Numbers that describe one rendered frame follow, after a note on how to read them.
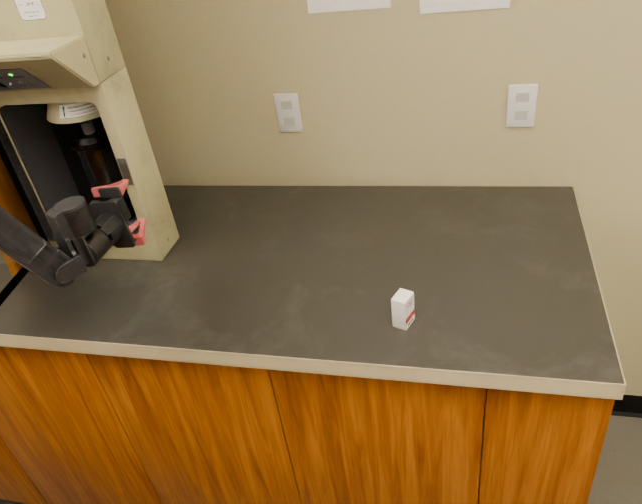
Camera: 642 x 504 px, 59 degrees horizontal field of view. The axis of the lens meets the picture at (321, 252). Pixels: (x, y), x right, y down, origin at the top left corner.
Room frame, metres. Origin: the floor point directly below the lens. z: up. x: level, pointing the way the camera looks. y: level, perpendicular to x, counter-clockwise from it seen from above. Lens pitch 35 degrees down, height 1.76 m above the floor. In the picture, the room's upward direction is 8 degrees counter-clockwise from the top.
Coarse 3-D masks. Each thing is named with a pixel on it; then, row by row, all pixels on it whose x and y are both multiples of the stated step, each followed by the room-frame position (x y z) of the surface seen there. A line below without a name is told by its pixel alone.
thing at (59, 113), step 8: (48, 104) 1.33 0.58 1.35; (56, 104) 1.30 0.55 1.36; (64, 104) 1.30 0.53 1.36; (72, 104) 1.29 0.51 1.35; (80, 104) 1.30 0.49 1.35; (88, 104) 1.30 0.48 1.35; (48, 112) 1.32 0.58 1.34; (56, 112) 1.30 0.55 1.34; (64, 112) 1.29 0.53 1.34; (72, 112) 1.29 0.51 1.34; (80, 112) 1.29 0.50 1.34; (88, 112) 1.29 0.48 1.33; (96, 112) 1.30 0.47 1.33; (48, 120) 1.32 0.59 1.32; (56, 120) 1.29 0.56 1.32; (64, 120) 1.28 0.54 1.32; (72, 120) 1.28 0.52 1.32; (80, 120) 1.28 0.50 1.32
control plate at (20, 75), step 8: (0, 72) 1.19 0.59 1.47; (8, 72) 1.19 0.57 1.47; (16, 72) 1.19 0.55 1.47; (24, 72) 1.18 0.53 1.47; (0, 80) 1.23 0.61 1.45; (8, 80) 1.22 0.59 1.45; (16, 80) 1.22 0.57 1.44; (24, 80) 1.21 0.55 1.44; (32, 80) 1.21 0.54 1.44; (40, 80) 1.21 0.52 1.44; (0, 88) 1.26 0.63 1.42; (8, 88) 1.25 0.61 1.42; (16, 88) 1.25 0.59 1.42; (24, 88) 1.25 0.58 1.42; (32, 88) 1.24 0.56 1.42
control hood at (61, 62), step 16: (0, 48) 1.22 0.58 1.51; (16, 48) 1.20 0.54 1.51; (32, 48) 1.18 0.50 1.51; (48, 48) 1.16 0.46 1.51; (64, 48) 1.16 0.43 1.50; (80, 48) 1.21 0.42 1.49; (0, 64) 1.17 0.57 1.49; (16, 64) 1.16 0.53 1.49; (32, 64) 1.15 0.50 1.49; (48, 64) 1.14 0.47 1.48; (64, 64) 1.14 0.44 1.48; (80, 64) 1.19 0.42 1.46; (48, 80) 1.20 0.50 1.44; (64, 80) 1.19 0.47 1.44; (80, 80) 1.19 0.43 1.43; (96, 80) 1.22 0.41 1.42
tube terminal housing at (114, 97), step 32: (0, 0) 1.28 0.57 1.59; (64, 0) 1.24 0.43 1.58; (96, 0) 1.31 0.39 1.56; (0, 32) 1.29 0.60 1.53; (32, 32) 1.27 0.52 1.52; (64, 32) 1.24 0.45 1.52; (96, 32) 1.27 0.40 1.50; (96, 64) 1.24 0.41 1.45; (0, 96) 1.31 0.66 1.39; (32, 96) 1.28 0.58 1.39; (64, 96) 1.26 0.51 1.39; (96, 96) 1.24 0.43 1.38; (128, 96) 1.31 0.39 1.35; (128, 128) 1.27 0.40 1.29; (128, 160) 1.23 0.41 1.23; (128, 192) 1.24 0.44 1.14; (160, 192) 1.31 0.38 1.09; (160, 224) 1.27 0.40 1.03; (128, 256) 1.26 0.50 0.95; (160, 256) 1.23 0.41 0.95
